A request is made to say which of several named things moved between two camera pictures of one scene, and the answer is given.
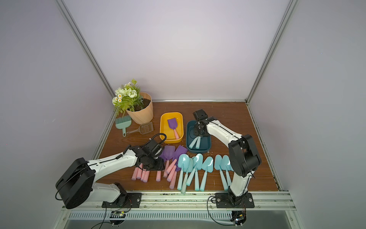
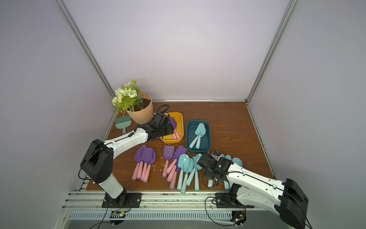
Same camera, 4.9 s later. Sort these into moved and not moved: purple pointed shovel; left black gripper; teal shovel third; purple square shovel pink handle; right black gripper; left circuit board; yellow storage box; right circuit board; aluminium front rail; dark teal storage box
Moved: left black gripper; right black gripper; purple pointed shovel
Not moved: dark teal storage box; purple square shovel pink handle; teal shovel third; left circuit board; right circuit board; aluminium front rail; yellow storage box
